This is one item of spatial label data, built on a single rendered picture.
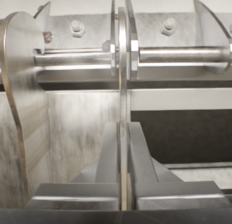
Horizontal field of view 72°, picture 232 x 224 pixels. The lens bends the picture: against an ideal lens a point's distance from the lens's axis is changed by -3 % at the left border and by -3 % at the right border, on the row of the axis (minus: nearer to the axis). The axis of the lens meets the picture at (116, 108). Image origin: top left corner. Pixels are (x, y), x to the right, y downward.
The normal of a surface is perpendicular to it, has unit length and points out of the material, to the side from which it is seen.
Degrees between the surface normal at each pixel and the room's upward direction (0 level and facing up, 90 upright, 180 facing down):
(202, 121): 27
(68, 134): 14
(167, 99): 0
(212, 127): 32
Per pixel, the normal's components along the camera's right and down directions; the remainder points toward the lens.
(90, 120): -0.02, 0.05
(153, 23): -0.02, -0.20
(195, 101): -0.01, 0.30
